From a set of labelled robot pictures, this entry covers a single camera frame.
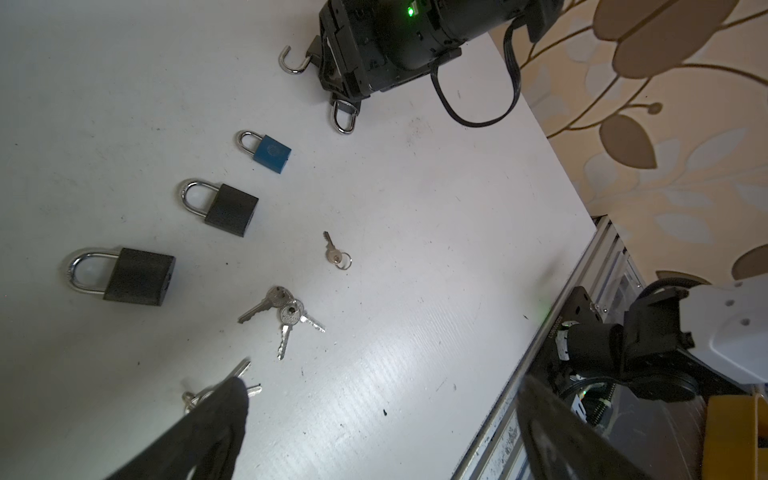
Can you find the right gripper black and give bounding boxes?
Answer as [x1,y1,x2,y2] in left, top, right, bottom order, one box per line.
[308,0,420,111]

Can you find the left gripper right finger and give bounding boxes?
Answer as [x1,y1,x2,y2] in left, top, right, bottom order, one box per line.
[516,376,649,480]

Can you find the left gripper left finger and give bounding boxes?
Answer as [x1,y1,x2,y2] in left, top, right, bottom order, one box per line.
[110,378,249,479]

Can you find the silver key bunch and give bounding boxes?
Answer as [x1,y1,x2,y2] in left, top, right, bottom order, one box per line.
[238,286,326,360]
[182,357,263,416]

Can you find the black padlock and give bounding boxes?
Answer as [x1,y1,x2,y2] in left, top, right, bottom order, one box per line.
[331,98,359,135]
[66,248,176,306]
[179,179,259,237]

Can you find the black padlock shackle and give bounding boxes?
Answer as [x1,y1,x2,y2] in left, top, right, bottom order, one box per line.
[277,45,314,76]

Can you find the blue padlock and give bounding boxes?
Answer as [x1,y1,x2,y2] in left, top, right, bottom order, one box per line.
[235,130,291,174]

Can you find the small key with ring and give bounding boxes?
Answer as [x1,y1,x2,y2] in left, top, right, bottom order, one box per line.
[323,231,353,271]

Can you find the yellow object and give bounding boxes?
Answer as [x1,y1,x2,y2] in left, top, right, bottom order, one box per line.
[701,394,767,479]

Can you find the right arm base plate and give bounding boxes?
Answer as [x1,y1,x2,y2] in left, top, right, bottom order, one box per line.
[529,286,624,394]

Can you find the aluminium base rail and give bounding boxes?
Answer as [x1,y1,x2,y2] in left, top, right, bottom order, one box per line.
[452,215,645,479]

